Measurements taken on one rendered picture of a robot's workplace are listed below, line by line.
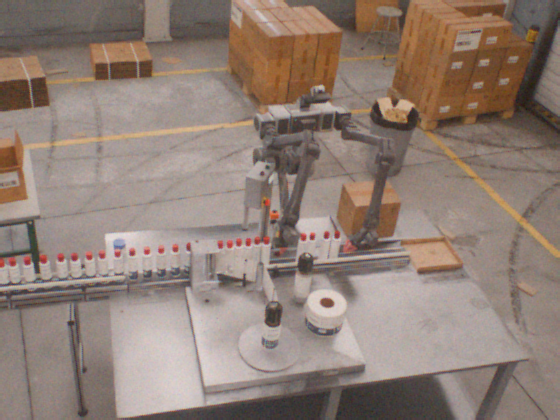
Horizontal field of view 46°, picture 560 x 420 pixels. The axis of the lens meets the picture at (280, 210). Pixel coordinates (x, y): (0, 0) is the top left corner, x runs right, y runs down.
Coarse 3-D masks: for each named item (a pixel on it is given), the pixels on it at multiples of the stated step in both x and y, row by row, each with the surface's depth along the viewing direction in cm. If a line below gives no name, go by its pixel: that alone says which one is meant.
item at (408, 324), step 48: (144, 240) 392; (192, 240) 396; (336, 288) 375; (384, 288) 378; (432, 288) 382; (480, 288) 386; (144, 336) 332; (192, 336) 336; (384, 336) 348; (432, 336) 352; (480, 336) 355; (144, 384) 309; (192, 384) 312; (288, 384) 317; (336, 384) 320
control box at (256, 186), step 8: (256, 168) 348; (264, 168) 349; (272, 168) 351; (248, 176) 341; (256, 176) 342; (264, 176) 343; (248, 184) 344; (256, 184) 342; (264, 184) 343; (248, 192) 347; (256, 192) 345; (264, 192) 347; (248, 200) 349; (256, 200) 348; (256, 208) 350
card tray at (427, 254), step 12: (408, 240) 411; (420, 240) 414; (432, 240) 417; (444, 240) 418; (420, 252) 407; (432, 252) 409; (444, 252) 410; (456, 252) 405; (420, 264) 398; (432, 264) 399; (444, 264) 398; (456, 264) 397
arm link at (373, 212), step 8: (376, 160) 364; (384, 168) 364; (376, 176) 369; (384, 176) 366; (376, 184) 369; (384, 184) 368; (376, 192) 369; (376, 200) 370; (368, 208) 374; (376, 208) 371; (368, 216) 373; (376, 216) 373; (368, 224) 373; (376, 224) 375
